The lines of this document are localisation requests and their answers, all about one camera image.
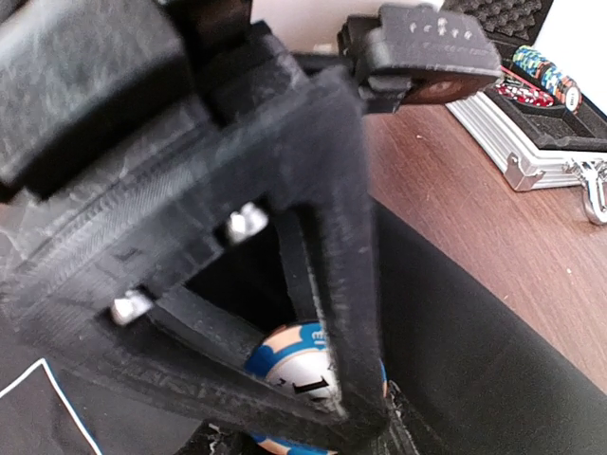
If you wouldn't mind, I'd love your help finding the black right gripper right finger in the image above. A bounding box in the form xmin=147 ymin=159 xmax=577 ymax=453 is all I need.
xmin=374 ymin=383 xmax=449 ymax=455

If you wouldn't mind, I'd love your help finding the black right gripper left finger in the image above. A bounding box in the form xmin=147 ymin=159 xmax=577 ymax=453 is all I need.
xmin=269 ymin=189 xmax=387 ymax=427

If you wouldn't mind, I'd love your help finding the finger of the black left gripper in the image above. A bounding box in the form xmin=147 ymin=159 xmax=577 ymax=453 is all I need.
xmin=175 ymin=422 xmax=245 ymax=455
xmin=13 ymin=283 xmax=390 ymax=440

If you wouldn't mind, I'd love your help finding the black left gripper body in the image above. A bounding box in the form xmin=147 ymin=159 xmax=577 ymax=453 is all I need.
xmin=1 ymin=1 xmax=367 ymax=334

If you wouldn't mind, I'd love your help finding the poker chip pile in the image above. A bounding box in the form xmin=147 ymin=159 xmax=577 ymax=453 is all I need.
xmin=245 ymin=320 xmax=388 ymax=454

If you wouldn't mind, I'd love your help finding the black poker play mat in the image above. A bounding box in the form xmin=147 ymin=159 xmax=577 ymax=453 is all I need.
xmin=1 ymin=203 xmax=606 ymax=454

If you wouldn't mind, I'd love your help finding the aluminium poker chip case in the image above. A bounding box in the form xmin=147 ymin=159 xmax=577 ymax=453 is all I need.
xmin=443 ymin=1 xmax=606 ymax=226

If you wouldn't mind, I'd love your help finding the red translucent die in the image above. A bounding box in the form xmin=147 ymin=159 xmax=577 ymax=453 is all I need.
xmin=494 ymin=82 xmax=554 ymax=108

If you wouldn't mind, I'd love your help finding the far poker chip row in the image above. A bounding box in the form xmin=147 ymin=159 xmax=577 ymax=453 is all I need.
xmin=512 ymin=45 xmax=583 ymax=114

